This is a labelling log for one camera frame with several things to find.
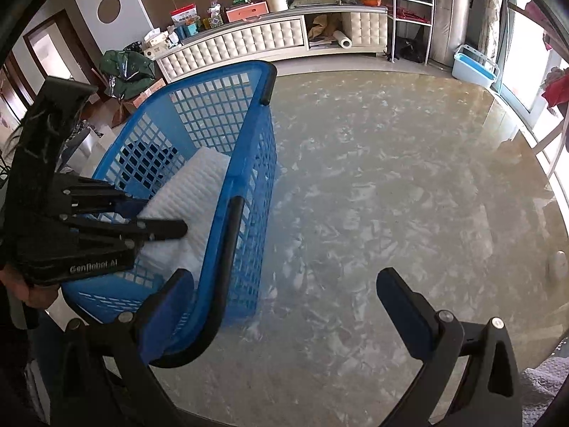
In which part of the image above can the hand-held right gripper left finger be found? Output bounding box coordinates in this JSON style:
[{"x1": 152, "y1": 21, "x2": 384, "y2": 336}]
[{"x1": 53, "y1": 269, "x2": 198, "y2": 427}]

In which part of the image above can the person's left hand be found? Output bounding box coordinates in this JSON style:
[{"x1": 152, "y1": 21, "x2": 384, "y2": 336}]
[{"x1": 0, "y1": 271, "x2": 59, "y2": 310}]

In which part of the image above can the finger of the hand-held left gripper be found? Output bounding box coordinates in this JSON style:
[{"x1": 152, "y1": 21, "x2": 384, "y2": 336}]
[
  {"x1": 63, "y1": 177, "x2": 148, "y2": 217},
  {"x1": 61, "y1": 217, "x2": 189, "y2": 251}
]

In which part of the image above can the blue plastic basket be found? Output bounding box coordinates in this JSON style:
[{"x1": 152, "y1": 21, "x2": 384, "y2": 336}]
[{"x1": 62, "y1": 60, "x2": 279, "y2": 368}]

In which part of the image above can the red and white packet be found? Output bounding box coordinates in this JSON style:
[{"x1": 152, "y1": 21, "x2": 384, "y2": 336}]
[{"x1": 170, "y1": 4, "x2": 199, "y2": 26}]

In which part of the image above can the curtain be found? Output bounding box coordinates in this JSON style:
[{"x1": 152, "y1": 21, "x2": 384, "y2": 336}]
[{"x1": 478, "y1": 0, "x2": 508, "y2": 59}]

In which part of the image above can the green plastic bag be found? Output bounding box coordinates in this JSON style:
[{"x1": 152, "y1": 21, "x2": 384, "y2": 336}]
[{"x1": 99, "y1": 49, "x2": 156, "y2": 99}]

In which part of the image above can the white towel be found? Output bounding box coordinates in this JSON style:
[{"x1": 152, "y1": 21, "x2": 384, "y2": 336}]
[{"x1": 120, "y1": 147, "x2": 232, "y2": 286}]

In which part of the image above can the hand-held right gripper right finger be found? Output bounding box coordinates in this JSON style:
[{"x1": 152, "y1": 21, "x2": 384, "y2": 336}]
[{"x1": 376, "y1": 268, "x2": 524, "y2": 427}]

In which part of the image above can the white tufted cabinet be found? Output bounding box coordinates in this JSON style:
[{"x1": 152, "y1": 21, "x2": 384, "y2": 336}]
[{"x1": 153, "y1": 2, "x2": 392, "y2": 83}]

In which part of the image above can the blue bucket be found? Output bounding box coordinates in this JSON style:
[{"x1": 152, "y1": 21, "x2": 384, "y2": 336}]
[{"x1": 452, "y1": 44, "x2": 500, "y2": 89}]

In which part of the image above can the wooden door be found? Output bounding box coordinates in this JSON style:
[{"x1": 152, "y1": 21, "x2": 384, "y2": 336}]
[{"x1": 22, "y1": 9, "x2": 103, "y2": 113}]

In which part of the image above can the cardboard box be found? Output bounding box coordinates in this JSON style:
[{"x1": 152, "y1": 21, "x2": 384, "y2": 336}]
[{"x1": 111, "y1": 78, "x2": 168, "y2": 128}]

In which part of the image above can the silver paper bag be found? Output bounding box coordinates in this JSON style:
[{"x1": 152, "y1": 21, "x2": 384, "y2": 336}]
[{"x1": 58, "y1": 122, "x2": 118, "y2": 174}]

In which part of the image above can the pink box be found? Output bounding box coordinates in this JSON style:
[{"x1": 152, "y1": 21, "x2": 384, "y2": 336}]
[{"x1": 225, "y1": 2, "x2": 270, "y2": 23}]

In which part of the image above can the tan bag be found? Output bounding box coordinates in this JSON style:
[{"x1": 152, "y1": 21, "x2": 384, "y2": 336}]
[{"x1": 308, "y1": 14, "x2": 342, "y2": 41}]

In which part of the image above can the white metal rack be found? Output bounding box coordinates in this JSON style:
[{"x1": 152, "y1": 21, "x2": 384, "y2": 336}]
[{"x1": 372, "y1": 0, "x2": 437, "y2": 65}]

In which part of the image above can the grey towel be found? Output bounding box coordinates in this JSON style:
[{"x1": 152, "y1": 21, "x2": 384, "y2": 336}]
[{"x1": 518, "y1": 356, "x2": 569, "y2": 427}]

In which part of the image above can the black bag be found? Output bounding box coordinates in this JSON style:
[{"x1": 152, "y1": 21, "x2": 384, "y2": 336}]
[{"x1": 393, "y1": 36, "x2": 427, "y2": 64}]

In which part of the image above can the red cloth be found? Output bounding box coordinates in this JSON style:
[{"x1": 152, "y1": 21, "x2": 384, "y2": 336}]
[{"x1": 541, "y1": 68, "x2": 569, "y2": 110}]

